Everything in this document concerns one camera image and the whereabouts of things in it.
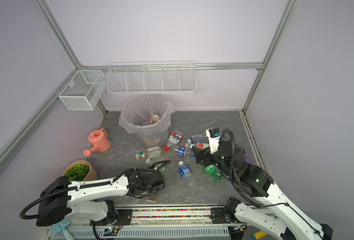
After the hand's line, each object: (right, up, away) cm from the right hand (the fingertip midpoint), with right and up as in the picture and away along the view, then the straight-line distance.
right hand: (202, 145), depth 63 cm
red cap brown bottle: (-27, +13, +36) cm, 47 cm away
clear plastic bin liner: (-33, +15, +37) cm, 51 cm away
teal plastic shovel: (-67, -40, +7) cm, 78 cm away
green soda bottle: (+9, -18, +22) cm, 30 cm away
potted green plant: (-63, -16, +15) cm, 67 cm away
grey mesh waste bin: (-23, -1, +31) cm, 39 cm away
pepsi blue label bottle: (-9, -8, +28) cm, 31 cm away
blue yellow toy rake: (+27, -42, +5) cm, 50 cm away
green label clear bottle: (-18, -10, +1) cm, 20 cm away
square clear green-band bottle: (-29, -9, +30) cm, 43 cm away
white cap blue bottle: (-7, -18, +20) cm, 27 cm away
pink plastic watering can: (-60, 0, +28) cm, 67 cm away
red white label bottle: (-13, 0, +37) cm, 39 cm away
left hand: (-24, -27, +15) cm, 39 cm away
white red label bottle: (+3, -4, +31) cm, 31 cm away
